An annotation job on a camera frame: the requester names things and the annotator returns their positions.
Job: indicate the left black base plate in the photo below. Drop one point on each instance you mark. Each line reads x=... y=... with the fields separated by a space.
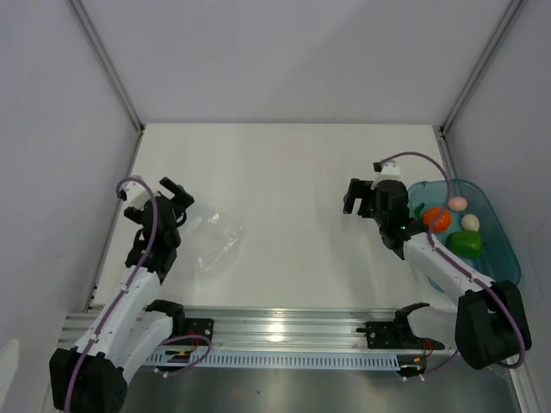
x=198 y=327

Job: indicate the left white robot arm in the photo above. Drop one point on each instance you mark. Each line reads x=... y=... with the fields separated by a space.
x=93 y=375

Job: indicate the clear zip top bag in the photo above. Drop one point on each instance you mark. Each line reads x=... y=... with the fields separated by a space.
x=211 y=240

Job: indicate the aluminium frame post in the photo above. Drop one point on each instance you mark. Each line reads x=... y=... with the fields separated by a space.
x=92 y=37
x=498 y=35

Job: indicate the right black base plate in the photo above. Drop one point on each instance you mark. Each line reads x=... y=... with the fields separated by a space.
x=393 y=335

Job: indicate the green toy bell pepper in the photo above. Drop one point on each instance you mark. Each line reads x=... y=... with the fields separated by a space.
x=465 y=244

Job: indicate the right aluminium frame post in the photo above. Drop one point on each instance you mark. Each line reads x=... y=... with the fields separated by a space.
x=498 y=35

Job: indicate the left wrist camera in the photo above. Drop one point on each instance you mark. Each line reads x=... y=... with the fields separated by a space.
x=133 y=191

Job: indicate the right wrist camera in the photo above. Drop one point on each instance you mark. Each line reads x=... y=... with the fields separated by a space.
x=386 y=171

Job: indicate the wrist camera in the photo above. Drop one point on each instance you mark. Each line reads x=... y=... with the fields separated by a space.
x=133 y=191
x=386 y=171

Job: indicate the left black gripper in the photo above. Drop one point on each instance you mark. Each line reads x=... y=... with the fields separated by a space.
x=182 y=200

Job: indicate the orange toy pumpkin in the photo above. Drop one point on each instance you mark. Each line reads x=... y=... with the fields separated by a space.
x=437 y=217

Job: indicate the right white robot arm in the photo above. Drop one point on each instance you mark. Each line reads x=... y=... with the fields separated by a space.
x=490 y=324

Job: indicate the left aluminium frame post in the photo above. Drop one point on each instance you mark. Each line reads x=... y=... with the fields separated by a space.
x=92 y=37

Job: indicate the teal plastic tray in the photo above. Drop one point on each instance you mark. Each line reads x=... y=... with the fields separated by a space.
x=497 y=260

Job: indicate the white slotted cable duct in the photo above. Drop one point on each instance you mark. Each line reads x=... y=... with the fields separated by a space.
x=302 y=360

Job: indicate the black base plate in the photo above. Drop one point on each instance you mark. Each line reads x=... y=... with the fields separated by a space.
x=393 y=335
x=198 y=327

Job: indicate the pink toy egg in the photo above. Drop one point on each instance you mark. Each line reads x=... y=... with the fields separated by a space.
x=457 y=204

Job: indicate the white toy egg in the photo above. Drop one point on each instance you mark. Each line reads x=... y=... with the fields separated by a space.
x=470 y=222

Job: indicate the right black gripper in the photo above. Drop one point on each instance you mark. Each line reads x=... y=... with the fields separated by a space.
x=356 y=189

